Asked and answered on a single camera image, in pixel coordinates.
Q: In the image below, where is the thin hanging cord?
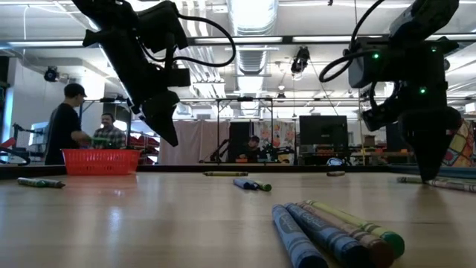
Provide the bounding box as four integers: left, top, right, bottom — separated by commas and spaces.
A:
353, 0, 364, 165

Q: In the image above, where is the yellow-green crayon teal tip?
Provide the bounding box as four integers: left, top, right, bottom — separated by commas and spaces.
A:
304, 199, 406, 260

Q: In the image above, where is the red plastic basket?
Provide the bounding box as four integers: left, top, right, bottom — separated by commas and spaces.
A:
61, 148, 142, 176

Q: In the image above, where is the red bins shelf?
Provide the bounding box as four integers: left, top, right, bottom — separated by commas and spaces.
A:
128, 134, 161, 165

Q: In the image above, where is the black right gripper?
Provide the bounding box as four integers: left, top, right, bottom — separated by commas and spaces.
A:
362, 36, 462, 183

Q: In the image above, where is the person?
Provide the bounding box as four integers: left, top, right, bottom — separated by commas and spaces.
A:
92, 112, 127, 150
236, 135, 265, 164
44, 83, 93, 166

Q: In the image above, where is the brown crayon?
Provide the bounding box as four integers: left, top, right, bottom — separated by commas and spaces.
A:
296, 201, 395, 268

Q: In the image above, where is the dark blue crayon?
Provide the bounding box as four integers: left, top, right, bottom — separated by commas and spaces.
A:
284, 202, 373, 268

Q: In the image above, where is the black background table frame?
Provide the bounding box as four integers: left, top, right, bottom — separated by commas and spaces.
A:
76, 97, 133, 150
178, 96, 276, 165

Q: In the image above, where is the black table edge rail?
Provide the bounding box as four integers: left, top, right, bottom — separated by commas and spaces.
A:
0, 163, 391, 180

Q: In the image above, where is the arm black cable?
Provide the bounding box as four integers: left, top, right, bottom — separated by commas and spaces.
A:
318, 0, 386, 83
137, 13, 237, 68

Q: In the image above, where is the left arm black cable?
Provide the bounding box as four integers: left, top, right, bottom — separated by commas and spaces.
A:
137, 13, 237, 68

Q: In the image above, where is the large black monitor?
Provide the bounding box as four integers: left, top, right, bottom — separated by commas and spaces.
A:
299, 115, 350, 147

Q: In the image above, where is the wooden background workbench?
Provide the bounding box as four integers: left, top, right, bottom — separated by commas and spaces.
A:
349, 147, 414, 165

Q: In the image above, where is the light blue crayon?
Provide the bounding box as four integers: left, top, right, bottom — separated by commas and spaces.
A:
271, 203, 329, 268

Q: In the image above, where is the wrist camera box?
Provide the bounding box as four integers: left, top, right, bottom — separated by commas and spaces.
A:
137, 0, 190, 53
347, 46, 405, 89

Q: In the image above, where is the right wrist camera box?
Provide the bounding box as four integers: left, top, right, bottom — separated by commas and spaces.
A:
347, 46, 405, 89

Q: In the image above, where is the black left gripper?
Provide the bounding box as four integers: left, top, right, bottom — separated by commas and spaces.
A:
82, 25, 193, 147

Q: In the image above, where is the blue table edge bar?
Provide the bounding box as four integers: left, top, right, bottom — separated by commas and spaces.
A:
388, 165, 476, 179

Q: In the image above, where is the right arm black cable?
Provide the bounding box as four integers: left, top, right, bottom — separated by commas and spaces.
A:
318, 0, 386, 83

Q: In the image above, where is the small grey monitor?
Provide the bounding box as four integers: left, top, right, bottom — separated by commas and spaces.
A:
28, 121, 49, 147

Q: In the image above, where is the colourful patchwork quilt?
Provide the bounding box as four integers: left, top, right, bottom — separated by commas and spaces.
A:
442, 118, 476, 168

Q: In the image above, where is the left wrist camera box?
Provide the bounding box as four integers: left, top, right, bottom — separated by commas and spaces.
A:
137, 0, 190, 53

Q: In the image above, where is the black partition panel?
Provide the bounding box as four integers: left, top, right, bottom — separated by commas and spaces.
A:
228, 121, 256, 163

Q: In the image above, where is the round silver ceiling duct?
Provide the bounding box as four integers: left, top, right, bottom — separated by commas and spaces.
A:
226, 0, 280, 118

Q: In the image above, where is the floral curtain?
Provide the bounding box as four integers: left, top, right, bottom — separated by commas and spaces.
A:
254, 121, 298, 163

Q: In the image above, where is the dark olive crayon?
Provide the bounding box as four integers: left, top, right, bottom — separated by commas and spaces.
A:
36, 179, 66, 189

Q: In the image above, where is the beige curtain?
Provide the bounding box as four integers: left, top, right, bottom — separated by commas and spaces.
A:
158, 119, 231, 165

